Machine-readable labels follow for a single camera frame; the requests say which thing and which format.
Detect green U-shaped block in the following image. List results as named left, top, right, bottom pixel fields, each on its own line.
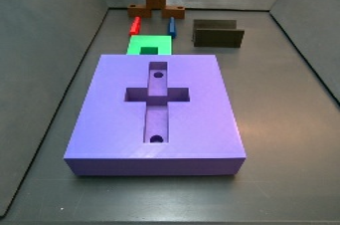
left=127, top=35, right=172, bottom=55

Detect purple board with cross slot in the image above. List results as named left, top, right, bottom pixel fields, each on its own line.
left=64, top=55, right=246, bottom=176

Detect blue peg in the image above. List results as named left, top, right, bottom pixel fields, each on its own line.
left=168, top=17, right=176, bottom=38

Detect red peg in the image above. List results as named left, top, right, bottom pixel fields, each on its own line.
left=130, top=16, right=142, bottom=36

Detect brown T-shaped block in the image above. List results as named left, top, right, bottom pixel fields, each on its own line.
left=128, top=0, right=184, bottom=19

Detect black fixture bracket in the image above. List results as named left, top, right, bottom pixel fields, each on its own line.
left=192, top=19, right=244, bottom=48

